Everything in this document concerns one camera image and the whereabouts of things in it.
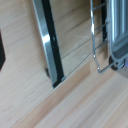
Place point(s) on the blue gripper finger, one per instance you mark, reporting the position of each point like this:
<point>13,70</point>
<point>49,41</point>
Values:
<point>1,50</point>

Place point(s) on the grey metal baking tray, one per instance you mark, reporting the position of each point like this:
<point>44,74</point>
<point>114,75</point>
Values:
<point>120,30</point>

